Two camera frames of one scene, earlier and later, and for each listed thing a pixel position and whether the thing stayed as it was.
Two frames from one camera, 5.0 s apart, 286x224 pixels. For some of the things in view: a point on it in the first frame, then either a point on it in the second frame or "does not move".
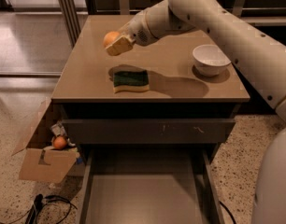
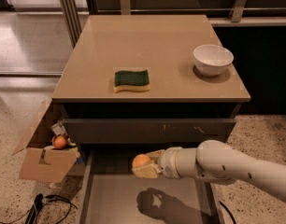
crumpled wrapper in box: (59, 131) does not move
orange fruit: (109, 37) to (139, 160)
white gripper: (138, 29) to (168, 163)
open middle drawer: (150, 185) does not move
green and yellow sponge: (130, 80) does not move
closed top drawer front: (150, 131) does not move
